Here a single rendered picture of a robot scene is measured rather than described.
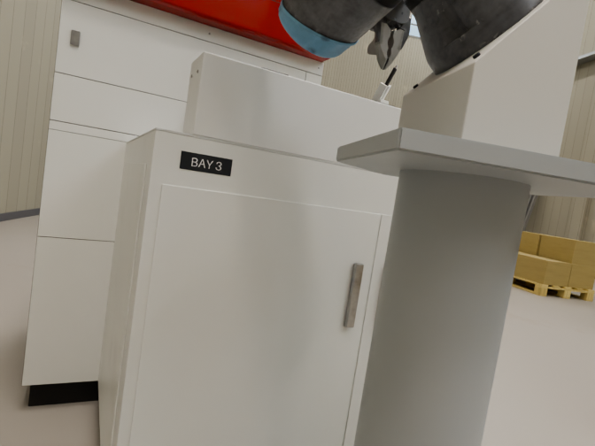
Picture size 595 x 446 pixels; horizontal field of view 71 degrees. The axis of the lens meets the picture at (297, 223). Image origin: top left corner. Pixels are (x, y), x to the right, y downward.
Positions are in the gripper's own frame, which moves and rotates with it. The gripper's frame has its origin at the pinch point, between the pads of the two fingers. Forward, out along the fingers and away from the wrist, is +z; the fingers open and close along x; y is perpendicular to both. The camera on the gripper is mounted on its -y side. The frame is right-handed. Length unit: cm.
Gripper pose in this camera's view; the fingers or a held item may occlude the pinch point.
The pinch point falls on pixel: (386, 62)
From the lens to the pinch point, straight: 98.8
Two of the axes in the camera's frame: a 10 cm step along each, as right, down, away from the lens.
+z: -1.5, 9.9, 0.8
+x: -8.9, -1.0, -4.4
